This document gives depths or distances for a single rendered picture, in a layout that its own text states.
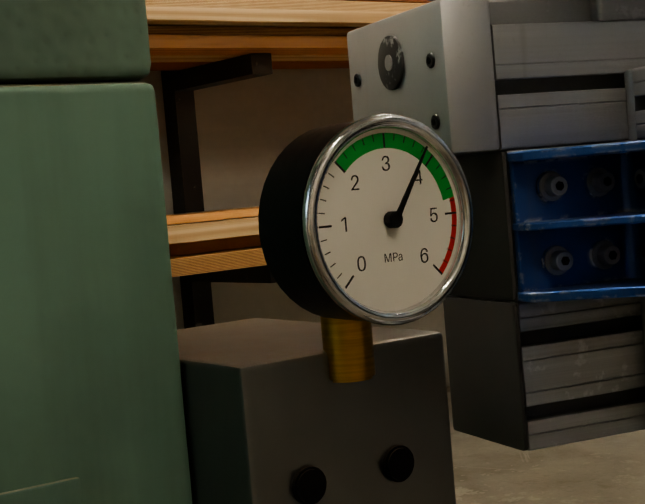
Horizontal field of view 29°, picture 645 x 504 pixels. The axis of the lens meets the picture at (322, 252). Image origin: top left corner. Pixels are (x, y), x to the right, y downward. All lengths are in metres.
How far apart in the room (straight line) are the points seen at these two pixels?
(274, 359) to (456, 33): 0.39
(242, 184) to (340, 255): 3.11
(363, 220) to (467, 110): 0.37
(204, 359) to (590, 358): 0.42
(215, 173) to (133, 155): 3.03
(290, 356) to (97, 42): 0.11
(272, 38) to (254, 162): 0.63
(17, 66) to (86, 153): 0.03
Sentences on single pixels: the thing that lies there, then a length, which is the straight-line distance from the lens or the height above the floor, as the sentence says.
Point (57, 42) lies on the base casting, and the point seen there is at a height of 0.72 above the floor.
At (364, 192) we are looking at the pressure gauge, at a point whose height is 0.67.
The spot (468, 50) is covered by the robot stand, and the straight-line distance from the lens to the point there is 0.74.
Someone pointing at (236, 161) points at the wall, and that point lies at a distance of 3.47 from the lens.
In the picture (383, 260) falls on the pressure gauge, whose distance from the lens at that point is 0.37.
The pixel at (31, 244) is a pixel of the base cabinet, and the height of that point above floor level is 0.66.
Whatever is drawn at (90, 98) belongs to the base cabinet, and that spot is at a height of 0.70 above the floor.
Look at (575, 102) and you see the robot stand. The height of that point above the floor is 0.71.
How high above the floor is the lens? 0.67
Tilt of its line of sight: 3 degrees down
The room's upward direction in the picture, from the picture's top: 5 degrees counter-clockwise
